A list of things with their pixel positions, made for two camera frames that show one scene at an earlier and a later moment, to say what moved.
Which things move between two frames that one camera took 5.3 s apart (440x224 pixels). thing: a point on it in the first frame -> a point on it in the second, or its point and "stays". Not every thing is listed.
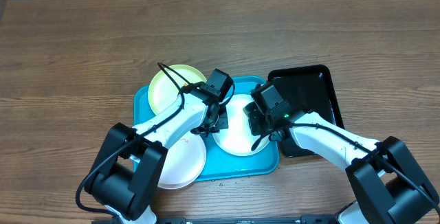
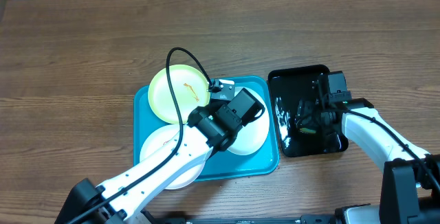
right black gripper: x=253 y=120 -> x=310 y=113
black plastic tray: x=306 y=89 stays
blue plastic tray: x=219 y=164 stays
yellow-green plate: x=161 y=91 stays
